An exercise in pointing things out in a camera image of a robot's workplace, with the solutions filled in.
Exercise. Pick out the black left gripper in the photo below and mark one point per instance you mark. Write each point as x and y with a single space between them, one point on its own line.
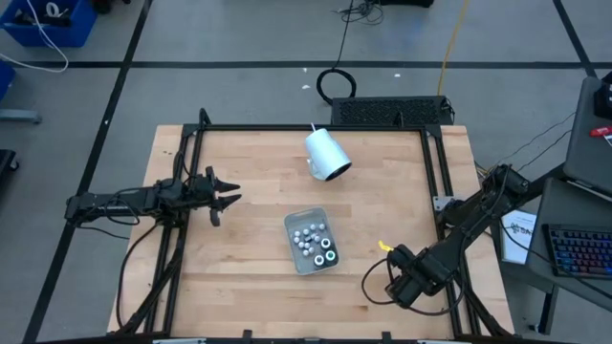
203 179

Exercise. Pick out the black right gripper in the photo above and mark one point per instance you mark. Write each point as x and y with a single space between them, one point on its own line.
430 270

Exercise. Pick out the large yellow food colouring bottle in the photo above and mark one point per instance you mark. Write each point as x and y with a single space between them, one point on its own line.
384 245

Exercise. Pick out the large green food colouring bottle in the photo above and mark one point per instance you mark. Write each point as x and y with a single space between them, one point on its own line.
331 257

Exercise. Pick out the large purple food colouring bottle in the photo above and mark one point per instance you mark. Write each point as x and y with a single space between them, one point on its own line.
319 260

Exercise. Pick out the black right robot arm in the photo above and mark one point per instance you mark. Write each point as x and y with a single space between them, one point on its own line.
478 215

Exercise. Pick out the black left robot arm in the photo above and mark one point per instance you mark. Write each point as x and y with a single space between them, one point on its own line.
119 198

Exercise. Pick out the white plastic storage bin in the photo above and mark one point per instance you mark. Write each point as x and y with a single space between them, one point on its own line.
300 263

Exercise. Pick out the white paper booklet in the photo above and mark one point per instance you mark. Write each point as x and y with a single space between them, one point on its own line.
518 239

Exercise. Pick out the black perforated computer case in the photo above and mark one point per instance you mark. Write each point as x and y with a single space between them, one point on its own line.
392 111

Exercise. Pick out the grey desk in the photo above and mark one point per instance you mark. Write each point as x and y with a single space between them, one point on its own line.
574 200
588 157

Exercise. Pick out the backlit black keyboard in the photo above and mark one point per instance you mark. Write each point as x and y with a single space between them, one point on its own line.
583 251

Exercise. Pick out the grey metal base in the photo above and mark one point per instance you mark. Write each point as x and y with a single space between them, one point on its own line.
19 116

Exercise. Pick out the black floor equipment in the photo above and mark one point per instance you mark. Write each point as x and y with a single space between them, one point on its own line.
7 160

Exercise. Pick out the blue plastic crate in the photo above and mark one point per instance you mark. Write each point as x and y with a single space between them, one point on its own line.
6 81
72 33

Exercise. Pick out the red hand tool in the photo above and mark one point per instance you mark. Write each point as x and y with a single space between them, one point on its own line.
600 132

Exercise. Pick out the white tape roll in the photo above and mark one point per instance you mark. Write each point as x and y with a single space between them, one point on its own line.
52 8

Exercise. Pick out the black desk object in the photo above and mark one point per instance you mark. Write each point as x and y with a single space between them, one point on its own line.
605 100

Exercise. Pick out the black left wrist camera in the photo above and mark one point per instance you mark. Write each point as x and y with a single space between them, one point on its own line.
200 193

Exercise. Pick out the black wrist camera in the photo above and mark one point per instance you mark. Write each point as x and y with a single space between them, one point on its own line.
406 291
200 193

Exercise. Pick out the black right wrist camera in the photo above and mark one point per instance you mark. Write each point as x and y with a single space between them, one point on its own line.
406 291

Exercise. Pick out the silver frame bracket plate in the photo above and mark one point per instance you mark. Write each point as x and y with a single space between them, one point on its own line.
439 203

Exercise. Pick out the black aluminium table frame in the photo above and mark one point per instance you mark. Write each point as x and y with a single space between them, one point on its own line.
311 127

